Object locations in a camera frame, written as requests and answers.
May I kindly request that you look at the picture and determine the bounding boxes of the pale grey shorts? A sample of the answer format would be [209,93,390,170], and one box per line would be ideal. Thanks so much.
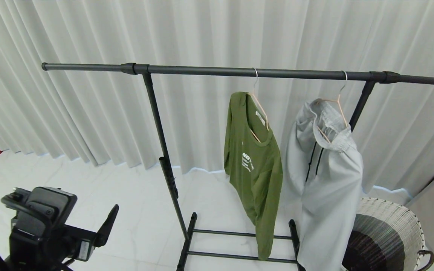
[283,99,365,271]

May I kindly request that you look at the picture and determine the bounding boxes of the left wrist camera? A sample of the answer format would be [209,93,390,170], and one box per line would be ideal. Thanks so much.
[1,186,78,260]

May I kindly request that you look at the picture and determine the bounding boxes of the green printed shirt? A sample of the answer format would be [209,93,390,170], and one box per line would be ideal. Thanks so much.
[223,91,284,261]

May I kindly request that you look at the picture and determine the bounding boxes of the black clothes rack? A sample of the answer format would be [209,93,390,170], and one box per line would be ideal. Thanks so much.
[41,62,434,271]

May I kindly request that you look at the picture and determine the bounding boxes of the white laundry basket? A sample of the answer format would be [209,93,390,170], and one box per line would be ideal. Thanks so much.
[340,197,434,271]

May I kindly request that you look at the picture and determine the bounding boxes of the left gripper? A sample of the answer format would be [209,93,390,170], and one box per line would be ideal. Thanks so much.
[46,204,120,271]

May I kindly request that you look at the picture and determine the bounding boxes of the white curtain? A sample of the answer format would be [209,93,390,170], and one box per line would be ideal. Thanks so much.
[0,0,434,197]

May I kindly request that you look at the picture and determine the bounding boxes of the pink clothes hanger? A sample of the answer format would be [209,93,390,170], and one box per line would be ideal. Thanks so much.
[247,68,270,143]
[312,70,350,144]

